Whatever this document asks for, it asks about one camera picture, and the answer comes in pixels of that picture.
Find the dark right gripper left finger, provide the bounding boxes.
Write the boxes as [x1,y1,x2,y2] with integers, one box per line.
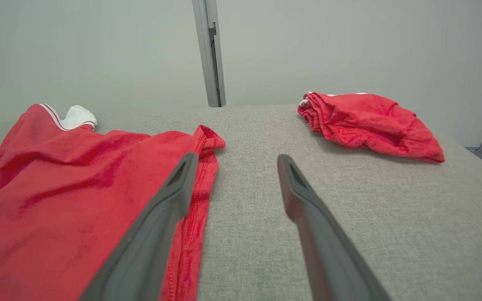
[80,152,200,301]

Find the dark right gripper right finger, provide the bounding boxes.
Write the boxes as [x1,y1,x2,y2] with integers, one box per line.
[277,154,392,301]

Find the red shorts with white waistband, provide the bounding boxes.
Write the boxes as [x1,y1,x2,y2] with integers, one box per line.
[297,92,445,163]

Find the red white basketball jersey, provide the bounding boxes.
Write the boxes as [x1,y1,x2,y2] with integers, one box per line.
[0,103,226,301]

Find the grey partition post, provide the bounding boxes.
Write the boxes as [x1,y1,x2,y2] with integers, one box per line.
[192,0,226,108]

